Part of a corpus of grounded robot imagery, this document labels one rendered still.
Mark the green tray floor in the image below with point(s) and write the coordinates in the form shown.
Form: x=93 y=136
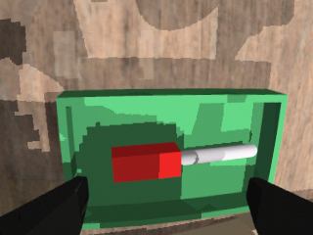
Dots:
x=207 y=125

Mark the green tray walls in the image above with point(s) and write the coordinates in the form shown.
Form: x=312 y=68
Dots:
x=137 y=214

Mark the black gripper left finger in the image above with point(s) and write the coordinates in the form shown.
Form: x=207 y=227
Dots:
x=58 y=212

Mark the red-headed pin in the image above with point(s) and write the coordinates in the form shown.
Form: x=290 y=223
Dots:
x=164 y=159

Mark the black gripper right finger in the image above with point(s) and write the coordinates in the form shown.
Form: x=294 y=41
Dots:
x=277 y=211

